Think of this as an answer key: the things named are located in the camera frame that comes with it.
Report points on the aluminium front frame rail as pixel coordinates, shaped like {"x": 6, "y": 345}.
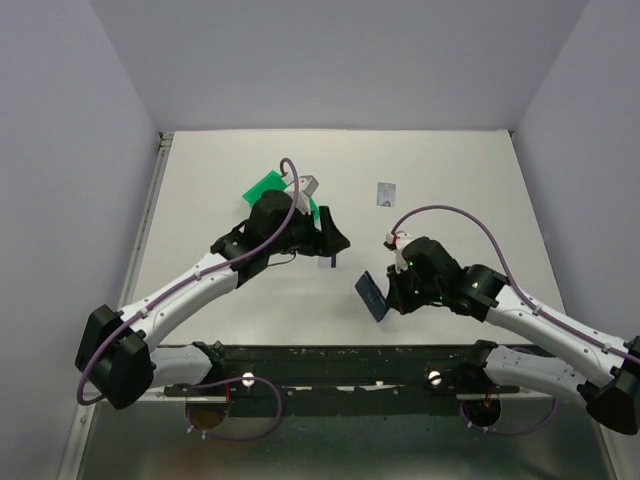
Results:
{"x": 76, "y": 443}

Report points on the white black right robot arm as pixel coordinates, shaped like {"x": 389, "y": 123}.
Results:
{"x": 593, "y": 369}

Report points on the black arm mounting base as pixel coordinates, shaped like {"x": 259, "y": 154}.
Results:
{"x": 314, "y": 381}

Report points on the aluminium table edge rail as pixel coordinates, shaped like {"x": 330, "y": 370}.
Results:
{"x": 132, "y": 273}

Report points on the silver card on table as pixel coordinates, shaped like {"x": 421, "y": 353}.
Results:
{"x": 386, "y": 194}

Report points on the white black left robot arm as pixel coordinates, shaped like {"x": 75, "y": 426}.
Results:
{"x": 120, "y": 352}

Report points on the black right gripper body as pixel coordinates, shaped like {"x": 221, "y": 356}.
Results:
{"x": 411, "y": 292}

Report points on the green plastic bin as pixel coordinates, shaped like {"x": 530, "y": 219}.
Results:
{"x": 275, "y": 181}

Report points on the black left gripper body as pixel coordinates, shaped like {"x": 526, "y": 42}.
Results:
{"x": 300, "y": 236}

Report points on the grey striped credit card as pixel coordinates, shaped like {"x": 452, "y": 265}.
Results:
{"x": 327, "y": 262}

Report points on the blue leather card holder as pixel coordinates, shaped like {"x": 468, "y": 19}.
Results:
{"x": 372, "y": 296}

